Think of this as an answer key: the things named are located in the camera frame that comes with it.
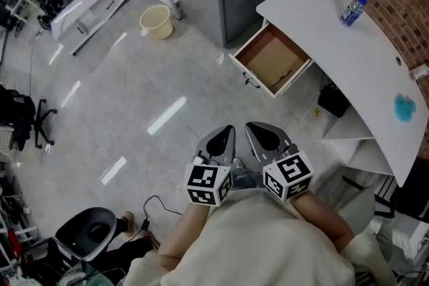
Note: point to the beige plastic bucket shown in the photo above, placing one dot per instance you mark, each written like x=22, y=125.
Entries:
x=157, y=25

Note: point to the small yellow object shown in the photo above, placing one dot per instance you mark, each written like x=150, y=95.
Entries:
x=316, y=112

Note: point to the white wooden desk drawer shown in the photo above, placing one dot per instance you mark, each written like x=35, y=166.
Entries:
x=271, y=58

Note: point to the black office chair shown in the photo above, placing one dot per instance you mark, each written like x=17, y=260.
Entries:
x=20, y=117

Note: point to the white flat furniture panel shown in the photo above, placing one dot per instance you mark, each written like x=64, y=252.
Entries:
x=87, y=10

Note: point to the person's right forearm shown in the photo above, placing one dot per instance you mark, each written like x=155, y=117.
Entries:
x=321, y=217

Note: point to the gold pen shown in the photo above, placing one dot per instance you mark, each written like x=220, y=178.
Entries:
x=282, y=77

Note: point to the blue label water bottle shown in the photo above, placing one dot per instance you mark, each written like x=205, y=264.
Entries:
x=352, y=11

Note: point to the grey round seat chair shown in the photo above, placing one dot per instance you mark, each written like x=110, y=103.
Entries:
x=77, y=237

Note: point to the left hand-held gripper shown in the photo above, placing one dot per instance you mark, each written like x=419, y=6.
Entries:
x=204, y=177

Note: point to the person's left forearm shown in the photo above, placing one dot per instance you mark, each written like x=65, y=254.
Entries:
x=181, y=237

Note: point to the white desk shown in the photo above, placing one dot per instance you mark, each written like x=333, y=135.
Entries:
x=345, y=43

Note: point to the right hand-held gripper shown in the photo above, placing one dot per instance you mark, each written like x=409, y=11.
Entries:
x=288, y=174

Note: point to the person's blue jeans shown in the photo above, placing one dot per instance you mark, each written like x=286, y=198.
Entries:
x=246, y=181

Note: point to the grey shell chair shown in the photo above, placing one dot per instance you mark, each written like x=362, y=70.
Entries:
x=358, y=207

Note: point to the person's cream sweater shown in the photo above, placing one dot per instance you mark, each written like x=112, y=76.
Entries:
x=254, y=241

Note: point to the clear glass cup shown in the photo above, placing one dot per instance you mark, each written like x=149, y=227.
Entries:
x=419, y=72

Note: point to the black bag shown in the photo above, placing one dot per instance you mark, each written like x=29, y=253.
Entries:
x=333, y=100

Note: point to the blue crumpled cloth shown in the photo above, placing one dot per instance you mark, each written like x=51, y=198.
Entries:
x=405, y=108

